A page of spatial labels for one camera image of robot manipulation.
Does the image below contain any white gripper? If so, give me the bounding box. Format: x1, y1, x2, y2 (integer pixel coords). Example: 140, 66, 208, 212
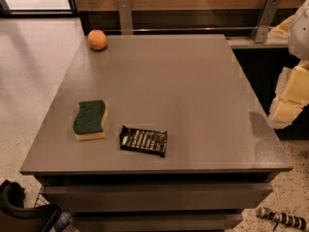
267, 0, 309, 129

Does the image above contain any black rxbar chocolate wrapper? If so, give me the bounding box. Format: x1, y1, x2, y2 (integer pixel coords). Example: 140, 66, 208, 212
119, 126, 167, 158

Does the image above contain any striped cylindrical floor object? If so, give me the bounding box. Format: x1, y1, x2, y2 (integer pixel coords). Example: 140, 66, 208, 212
257, 207, 309, 231

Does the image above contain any grey drawer cabinet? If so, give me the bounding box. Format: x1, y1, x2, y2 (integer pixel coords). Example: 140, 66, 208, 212
42, 175, 272, 232

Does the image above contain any orange fruit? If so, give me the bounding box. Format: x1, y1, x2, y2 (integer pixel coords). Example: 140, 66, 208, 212
88, 30, 107, 50

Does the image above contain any green and yellow sponge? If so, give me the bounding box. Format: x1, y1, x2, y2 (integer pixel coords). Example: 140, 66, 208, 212
72, 100, 107, 141

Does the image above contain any dark framed window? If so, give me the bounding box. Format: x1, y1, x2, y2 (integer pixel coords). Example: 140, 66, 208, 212
0, 0, 77, 16

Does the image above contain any right metal wall bracket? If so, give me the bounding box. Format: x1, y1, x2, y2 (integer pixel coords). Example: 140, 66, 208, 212
250, 0, 281, 44

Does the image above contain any metal wall bracket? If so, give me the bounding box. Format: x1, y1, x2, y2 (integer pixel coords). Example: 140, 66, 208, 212
117, 0, 133, 35
250, 0, 281, 44

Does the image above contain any left metal wall bracket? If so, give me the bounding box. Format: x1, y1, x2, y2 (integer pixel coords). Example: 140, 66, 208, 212
117, 0, 133, 35

